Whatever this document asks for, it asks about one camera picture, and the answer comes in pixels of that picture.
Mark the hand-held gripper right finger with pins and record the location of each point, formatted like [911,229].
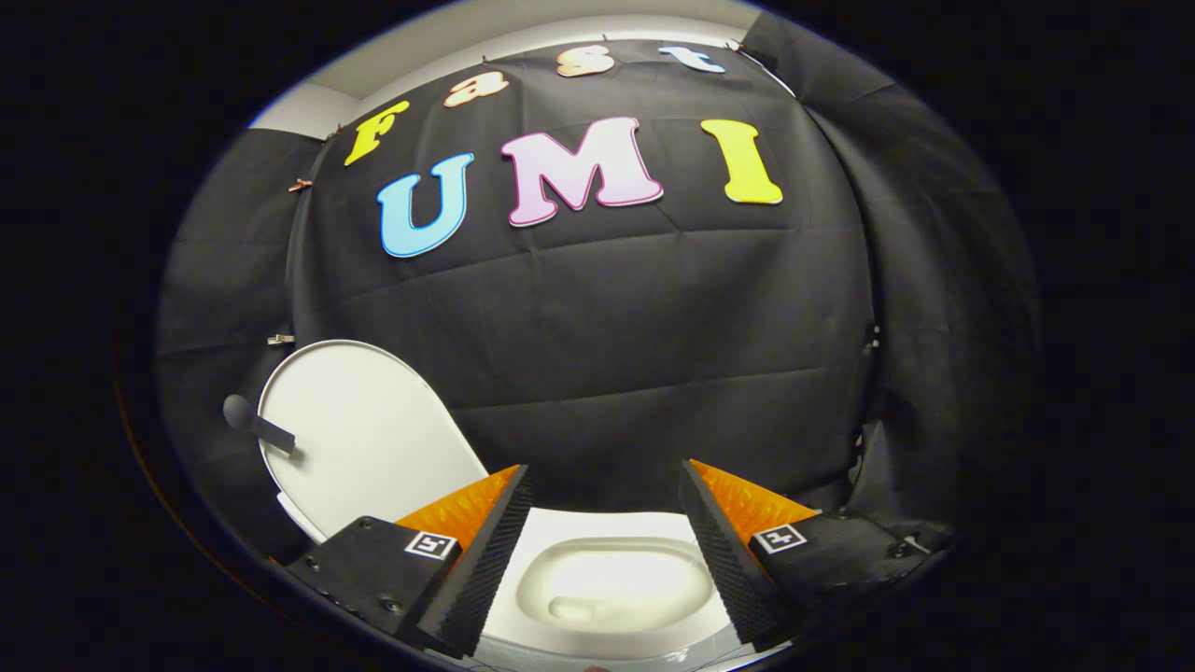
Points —
[724,560]

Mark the white toilet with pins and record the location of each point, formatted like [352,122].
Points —
[607,583]

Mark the white toilet seat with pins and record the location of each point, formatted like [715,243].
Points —
[597,523]

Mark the white toilet lid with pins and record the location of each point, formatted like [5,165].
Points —
[373,429]

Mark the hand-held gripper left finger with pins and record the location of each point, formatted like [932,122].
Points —
[493,551]

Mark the black backdrop cloth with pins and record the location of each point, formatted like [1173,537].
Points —
[607,327]

